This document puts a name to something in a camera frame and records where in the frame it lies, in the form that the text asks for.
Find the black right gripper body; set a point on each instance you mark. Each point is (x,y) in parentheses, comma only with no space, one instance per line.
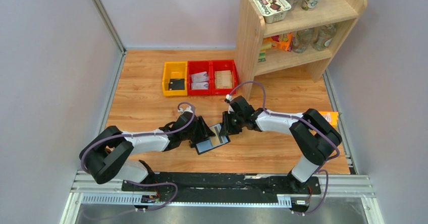
(235,122)

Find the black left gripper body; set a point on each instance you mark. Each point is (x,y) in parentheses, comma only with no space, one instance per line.
(193,134)

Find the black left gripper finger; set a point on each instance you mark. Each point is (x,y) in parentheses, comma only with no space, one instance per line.
(193,144)
(203,130)

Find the gold striped credit card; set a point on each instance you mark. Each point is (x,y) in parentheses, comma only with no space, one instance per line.
(218,140)

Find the black leather card holder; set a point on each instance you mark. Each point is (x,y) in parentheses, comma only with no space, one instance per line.
(206,146)

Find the white striped credit card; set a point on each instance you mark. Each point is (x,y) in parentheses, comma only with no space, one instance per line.
(200,77)

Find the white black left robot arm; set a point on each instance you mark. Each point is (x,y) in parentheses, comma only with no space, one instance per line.
(107,156)

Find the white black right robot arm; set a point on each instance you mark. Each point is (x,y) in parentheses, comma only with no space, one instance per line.
(317,139)

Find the white cards in bin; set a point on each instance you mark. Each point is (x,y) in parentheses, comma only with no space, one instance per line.
(200,86)

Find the beige cards stack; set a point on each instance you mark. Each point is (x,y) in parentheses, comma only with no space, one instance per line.
(223,79)

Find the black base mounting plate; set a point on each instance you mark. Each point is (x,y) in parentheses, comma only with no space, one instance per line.
(225,188)

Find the yellow plastic bin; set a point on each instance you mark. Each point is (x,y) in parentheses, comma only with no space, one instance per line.
(174,70)

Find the right red plastic bin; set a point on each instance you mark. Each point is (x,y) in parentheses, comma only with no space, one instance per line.
(221,65)

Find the red plastic bin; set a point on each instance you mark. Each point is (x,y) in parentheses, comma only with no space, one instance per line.
(196,67)
(221,65)

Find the middle red plastic bin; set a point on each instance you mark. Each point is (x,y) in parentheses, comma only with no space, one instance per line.
(196,67)

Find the stacked colourful sponges pack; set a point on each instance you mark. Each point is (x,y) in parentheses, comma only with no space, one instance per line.
(266,44)

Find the red orange cookie box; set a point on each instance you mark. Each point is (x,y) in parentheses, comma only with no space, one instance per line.
(282,41)

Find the yellow green juice carton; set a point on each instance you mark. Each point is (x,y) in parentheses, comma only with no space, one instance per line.
(332,117)

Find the wooden shelf unit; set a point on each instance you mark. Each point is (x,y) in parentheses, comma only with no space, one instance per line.
(252,29)

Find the clear glass bottle left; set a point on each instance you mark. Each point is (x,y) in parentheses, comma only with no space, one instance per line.
(301,40)

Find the clear glass bottle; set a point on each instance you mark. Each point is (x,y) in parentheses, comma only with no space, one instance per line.
(301,40)
(324,37)

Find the clear glass bottle right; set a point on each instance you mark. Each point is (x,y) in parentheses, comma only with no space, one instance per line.
(324,37)

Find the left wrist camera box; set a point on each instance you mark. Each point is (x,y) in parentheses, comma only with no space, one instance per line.
(185,107)

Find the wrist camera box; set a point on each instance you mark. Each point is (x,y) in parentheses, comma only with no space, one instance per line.
(228,100)
(185,107)

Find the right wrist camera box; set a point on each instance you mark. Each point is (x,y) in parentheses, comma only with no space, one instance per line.
(228,100)

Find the aluminium frame rail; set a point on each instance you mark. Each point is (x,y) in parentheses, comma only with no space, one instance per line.
(94,52)

